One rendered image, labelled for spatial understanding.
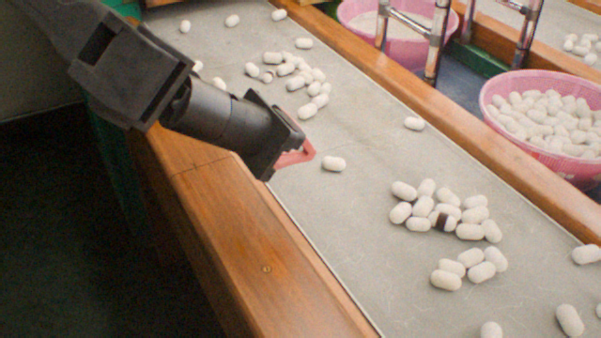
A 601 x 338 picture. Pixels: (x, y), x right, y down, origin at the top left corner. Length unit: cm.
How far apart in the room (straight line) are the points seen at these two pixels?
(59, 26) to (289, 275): 34
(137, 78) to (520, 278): 47
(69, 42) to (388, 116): 54
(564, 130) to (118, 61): 70
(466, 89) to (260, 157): 65
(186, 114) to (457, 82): 75
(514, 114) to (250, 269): 54
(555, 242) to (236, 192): 41
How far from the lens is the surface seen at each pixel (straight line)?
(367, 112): 86
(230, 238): 61
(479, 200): 70
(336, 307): 54
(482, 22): 119
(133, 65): 45
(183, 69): 47
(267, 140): 53
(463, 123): 82
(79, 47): 48
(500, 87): 98
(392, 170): 74
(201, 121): 49
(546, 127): 91
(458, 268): 61
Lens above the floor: 121
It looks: 40 degrees down
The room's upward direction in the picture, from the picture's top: straight up
